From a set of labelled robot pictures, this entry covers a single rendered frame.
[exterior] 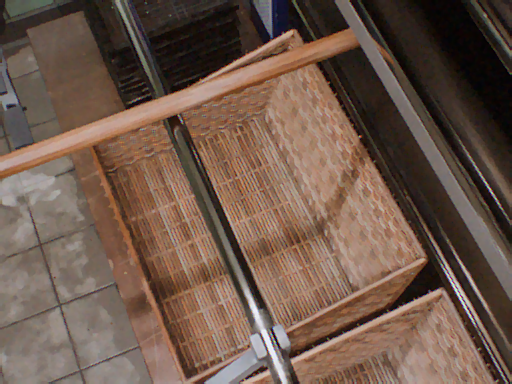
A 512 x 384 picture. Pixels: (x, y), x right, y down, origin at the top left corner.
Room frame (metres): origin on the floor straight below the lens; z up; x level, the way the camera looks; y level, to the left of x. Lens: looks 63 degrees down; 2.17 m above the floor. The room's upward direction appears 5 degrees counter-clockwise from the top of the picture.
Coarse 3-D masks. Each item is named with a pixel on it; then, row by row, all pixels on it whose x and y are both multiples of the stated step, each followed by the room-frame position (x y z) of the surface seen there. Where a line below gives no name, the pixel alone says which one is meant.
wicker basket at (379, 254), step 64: (320, 64) 0.93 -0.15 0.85; (192, 128) 0.94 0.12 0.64; (256, 128) 0.96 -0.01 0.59; (320, 128) 0.84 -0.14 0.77; (256, 192) 0.79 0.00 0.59; (320, 192) 0.76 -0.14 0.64; (384, 192) 0.64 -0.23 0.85; (192, 256) 0.66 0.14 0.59; (256, 256) 0.65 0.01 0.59; (384, 256) 0.56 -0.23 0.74; (192, 320) 0.52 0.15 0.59; (320, 320) 0.44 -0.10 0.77
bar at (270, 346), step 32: (128, 0) 0.85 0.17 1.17; (128, 32) 0.79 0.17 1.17; (160, 96) 0.67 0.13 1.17; (192, 160) 0.56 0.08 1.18; (224, 224) 0.46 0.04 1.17; (224, 256) 0.41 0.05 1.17; (256, 288) 0.36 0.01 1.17; (256, 320) 0.32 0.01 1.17; (256, 352) 0.28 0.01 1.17; (288, 352) 0.28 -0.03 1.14
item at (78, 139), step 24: (312, 48) 0.71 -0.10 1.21; (336, 48) 0.71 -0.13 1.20; (240, 72) 0.68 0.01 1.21; (264, 72) 0.68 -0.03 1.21; (288, 72) 0.68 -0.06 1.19; (168, 96) 0.65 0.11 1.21; (192, 96) 0.64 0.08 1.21; (216, 96) 0.65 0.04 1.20; (120, 120) 0.61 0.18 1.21; (144, 120) 0.61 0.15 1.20; (48, 144) 0.58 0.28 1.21; (72, 144) 0.58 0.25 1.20; (0, 168) 0.55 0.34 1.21; (24, 168) 0.56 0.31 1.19
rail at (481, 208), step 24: (360, 0) 0.60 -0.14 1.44; (384, 24) 0.56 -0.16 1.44; (384, 48) 0.53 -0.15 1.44; (408, 72) 0.50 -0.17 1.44; (408, 96) 0.47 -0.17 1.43; (432, 96) 0.47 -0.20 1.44; (432, 120) 0.43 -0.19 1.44; (456, 144) 0.40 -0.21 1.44; (456, 168) 0.38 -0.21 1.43; (480, 192) 0.35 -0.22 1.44; (480, 216) 0.33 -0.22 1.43; (504, 216) 0.32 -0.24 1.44; (504, 240) 0.29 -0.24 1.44
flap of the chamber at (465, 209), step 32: (384, 0) 0.62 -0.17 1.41; (416, 0) 0.62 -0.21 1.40; (448, 0) 0.62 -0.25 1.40; (416, 32) 0.57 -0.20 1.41; (448, 32) 0.57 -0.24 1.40; (480, 32) 0.57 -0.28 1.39; (384, 64) 0.52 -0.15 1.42; (416, 64) 0.52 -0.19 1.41; (448, 64) 0.53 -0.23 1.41; (480, 64) 0.53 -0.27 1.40; (448, 96) 0.48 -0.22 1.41; (480, 96) 0.48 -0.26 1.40; (416, 128) 0.44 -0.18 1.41; (480, 128) 0.44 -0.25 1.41; (480, 160) 0.40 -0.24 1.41; (448, 192) 0.37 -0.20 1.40; (480, 224) 0.32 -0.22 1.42
